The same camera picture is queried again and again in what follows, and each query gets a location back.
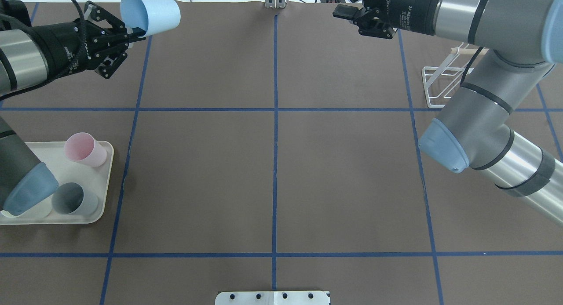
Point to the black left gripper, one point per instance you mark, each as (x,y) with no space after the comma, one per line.
(56,48)

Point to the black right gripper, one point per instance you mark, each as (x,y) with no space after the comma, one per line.
(411,12)

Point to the light blue plastic cup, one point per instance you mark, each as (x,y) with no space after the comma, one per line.
(151,16)

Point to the pink plastic cup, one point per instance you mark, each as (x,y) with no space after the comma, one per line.
(83,148)

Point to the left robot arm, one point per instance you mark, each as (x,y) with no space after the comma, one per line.
(33,57)

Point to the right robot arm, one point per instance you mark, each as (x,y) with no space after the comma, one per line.
(523,39)

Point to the grey plastic cup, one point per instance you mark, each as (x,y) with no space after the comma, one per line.
(73,199)

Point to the pale yellow plastic cup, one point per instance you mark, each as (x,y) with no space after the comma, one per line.
(40,210)

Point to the cream plastic tray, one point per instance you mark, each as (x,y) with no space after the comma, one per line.
(96,179)

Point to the white wire cup rack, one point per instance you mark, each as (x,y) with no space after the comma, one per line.
(440,82)

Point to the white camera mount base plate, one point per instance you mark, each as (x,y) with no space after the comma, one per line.
(294,297)

